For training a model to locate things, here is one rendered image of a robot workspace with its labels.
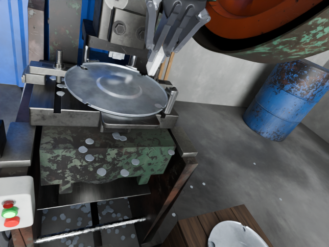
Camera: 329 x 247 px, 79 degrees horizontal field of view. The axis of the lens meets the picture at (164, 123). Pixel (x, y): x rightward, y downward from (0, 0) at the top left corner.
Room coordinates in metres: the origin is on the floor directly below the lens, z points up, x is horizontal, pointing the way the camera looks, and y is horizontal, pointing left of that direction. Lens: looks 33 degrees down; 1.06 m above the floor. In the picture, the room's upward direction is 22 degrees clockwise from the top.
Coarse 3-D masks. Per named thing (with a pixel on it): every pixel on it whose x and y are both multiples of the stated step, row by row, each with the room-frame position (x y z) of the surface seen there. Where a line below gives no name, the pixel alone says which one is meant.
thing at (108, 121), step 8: (104, 112) 0.37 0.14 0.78; (104, 120) 0.34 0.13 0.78; (112, 120) 0.35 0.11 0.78; (120, 120) 0.36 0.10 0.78; (128, 120) 0.38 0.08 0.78; (136, 120) 0.39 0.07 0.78; (144, 120) 0.40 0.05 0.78; (152, 120) 0.41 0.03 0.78; (104, 128) 0.45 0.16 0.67; (112, 128) 0.46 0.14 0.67; (120, 128) 0.47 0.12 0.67; (128, 128) 0.48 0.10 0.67; (136, 128) 0.37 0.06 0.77; (144, 128) 0.38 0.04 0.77; (152, 128) 0.39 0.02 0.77
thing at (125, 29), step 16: (96, 0) 0.58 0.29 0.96; (112, 0) 0.51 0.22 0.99; (128, 0) 0.54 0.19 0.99; (144, 0) 0.56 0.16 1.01; (96, 16) 0.55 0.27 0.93; (112, 16) 0.50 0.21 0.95; (128, 16) 0.51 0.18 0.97; (144, 16) 0.54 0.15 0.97; (96, 32) 0.52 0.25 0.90; (112, 32) 0.50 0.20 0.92; (128, 32) 0.52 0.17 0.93; (144, 32) 0.53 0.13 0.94; (144, 48) 0.55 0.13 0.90
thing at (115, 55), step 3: (108, 51) 0.60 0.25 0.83; (111, 51) 0.59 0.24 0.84; (108, 54) 0.60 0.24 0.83; (111, 54) 0.59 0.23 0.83; (114, 54) 0.59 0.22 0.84; (117, 54) 0.60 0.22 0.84; (120, 54) 0.60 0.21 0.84; (123, 54) 0.61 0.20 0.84; (114, 57) 0.59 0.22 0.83; (117, 57) 0.60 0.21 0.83; (120, 57) 0.60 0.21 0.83; (123, 57) 0.61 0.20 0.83
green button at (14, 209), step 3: (12, 207) 0.19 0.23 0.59; (15, 207) 0.20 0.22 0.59; (3, 210) 0.18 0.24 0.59; (6, 210) 0.18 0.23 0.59; (9, 210) 0.19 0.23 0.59; (12, 210) 0.19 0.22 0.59; (15, 210) 0.19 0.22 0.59; (3, 213) 0.18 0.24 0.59; (15, 213) 0.19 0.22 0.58; (3, 216) 0.18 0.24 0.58
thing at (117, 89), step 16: (96, 64) 0.59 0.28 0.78; (112, 64) 0.63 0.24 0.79; (80, 80) 0.46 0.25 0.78; (96, 80) 0.49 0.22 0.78; (112, 80) 0.52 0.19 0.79; (128, 80) 0.56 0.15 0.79; (144, 80) 0.61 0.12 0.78; (80, 96) 0.39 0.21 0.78; (96, 96) 0.42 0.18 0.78; (112, 96) 0.44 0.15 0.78; (128, 96) 0.47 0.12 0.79; (144, 96) 0.51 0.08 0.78; (160, 96) 0.55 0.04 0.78; (112, 112) 0.37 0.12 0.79; (128, 112) 0.40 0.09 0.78; (144, 112) 0.43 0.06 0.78
